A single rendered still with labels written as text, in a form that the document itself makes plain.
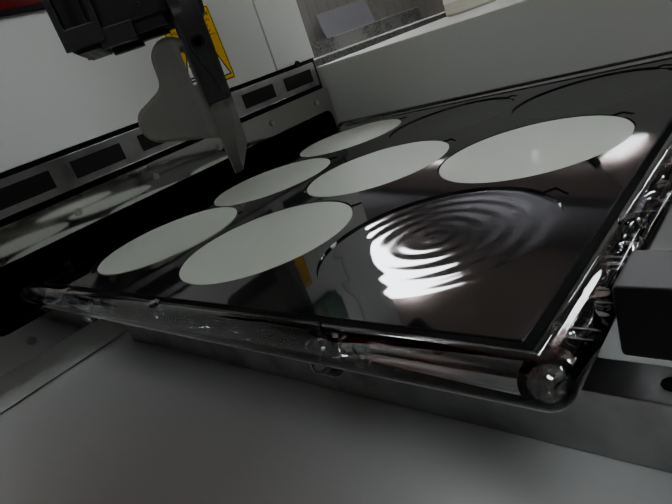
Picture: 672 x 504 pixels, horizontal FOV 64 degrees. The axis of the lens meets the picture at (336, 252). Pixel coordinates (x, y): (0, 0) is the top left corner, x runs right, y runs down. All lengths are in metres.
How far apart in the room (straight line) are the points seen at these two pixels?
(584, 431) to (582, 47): 0.36
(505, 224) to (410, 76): 0.38
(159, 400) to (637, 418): 0.27
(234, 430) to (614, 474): 0.18
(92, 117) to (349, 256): 0.31
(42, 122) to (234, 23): 0.22
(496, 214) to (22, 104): 0.36
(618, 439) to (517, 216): 0.09
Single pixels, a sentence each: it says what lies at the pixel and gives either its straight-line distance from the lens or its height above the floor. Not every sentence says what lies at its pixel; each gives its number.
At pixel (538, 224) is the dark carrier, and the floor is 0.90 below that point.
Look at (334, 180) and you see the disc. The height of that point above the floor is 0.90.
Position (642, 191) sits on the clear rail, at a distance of 0.22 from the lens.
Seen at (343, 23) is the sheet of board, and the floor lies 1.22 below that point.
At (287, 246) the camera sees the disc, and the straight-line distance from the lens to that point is 0.27.
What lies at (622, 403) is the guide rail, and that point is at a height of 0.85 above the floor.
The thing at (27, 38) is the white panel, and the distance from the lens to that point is 0.49.
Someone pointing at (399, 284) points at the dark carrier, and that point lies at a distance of 0.20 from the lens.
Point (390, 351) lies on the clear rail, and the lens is 0.16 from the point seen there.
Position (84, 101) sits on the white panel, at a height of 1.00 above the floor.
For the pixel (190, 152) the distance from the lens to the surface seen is 0.52.
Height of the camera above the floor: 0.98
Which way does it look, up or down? 20 degrees down
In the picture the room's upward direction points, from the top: 20 degrees counter-clockwise
